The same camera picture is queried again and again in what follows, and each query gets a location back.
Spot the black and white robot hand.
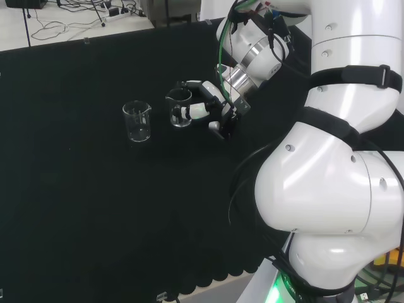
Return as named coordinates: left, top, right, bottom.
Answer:
left=173, top=80, right=252, bottom=141

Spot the clear glass beaker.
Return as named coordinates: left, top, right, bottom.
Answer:
left=165, top=88, right=193, bottom=129
left=122, top=100, right=153, bottom=143

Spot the grey metal cabinet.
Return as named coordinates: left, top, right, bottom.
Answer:
left=140, top=0, right=202, bottom=29

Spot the white power strip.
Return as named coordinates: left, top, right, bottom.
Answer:
left=103, top=11, right=132, bottom=23

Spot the black tripod leg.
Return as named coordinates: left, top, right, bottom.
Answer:
left=90, top=0, right=107, bottom=28

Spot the black bench cloth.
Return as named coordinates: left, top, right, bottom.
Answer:
left=0, top=17, right=314, bottom=296

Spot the black tripod pole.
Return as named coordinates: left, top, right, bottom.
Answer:
left=21, top=0, right=33, bottom=48

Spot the black box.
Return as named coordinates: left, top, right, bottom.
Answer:
left=5, top=0, right=49, bottom=9

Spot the yellow stop button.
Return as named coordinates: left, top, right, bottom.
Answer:
left=373, top=246, right=404, bottom=271

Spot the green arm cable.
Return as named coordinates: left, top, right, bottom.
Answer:
left=217, top=0, right=257, bottom=109

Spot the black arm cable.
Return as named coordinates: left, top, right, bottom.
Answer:
left=228, top=138, right=287, bottom=264

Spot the thin black floor cable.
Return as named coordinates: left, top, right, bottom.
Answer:
left=31, top=5, right=105, bottom=42

